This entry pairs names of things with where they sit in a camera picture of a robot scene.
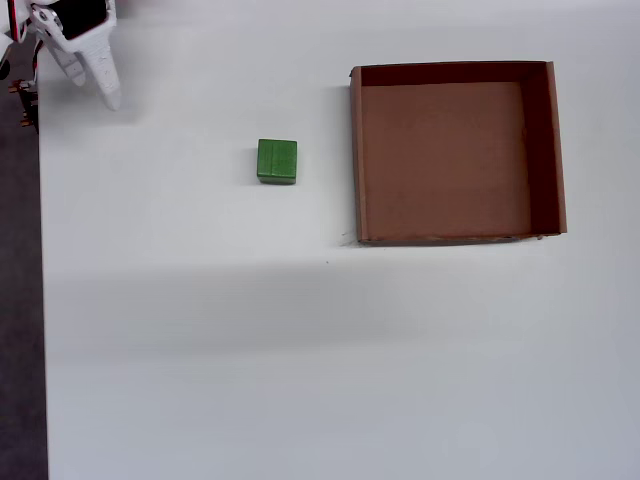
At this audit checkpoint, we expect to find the green cube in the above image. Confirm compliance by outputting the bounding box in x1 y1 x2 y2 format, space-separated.
256 138 299 186

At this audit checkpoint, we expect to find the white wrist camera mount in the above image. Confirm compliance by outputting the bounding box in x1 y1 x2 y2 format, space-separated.
0 30 14 81

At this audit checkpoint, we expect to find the brown cardboard box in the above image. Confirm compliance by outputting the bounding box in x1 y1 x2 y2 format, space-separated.
348 59 569 247

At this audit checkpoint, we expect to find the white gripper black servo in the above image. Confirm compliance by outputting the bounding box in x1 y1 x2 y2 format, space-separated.
28 0 124 112

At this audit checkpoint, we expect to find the black orange table clamp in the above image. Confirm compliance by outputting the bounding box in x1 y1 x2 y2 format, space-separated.
8 78 40 134

